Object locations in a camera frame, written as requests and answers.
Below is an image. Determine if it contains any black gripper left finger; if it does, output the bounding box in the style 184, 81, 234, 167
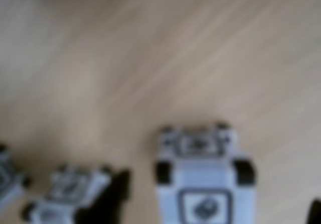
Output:
75, 168, 131, 224

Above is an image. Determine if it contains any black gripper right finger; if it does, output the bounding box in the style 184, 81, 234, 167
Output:
307, 198, 321, 224

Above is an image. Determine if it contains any white cube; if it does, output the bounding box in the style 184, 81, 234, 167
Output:
0, 143, 31, 206
154, 120, 254, 224
21, 163, 113, 224

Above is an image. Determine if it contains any white cube, key print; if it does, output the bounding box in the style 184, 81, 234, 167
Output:
21, 163, 113, 224

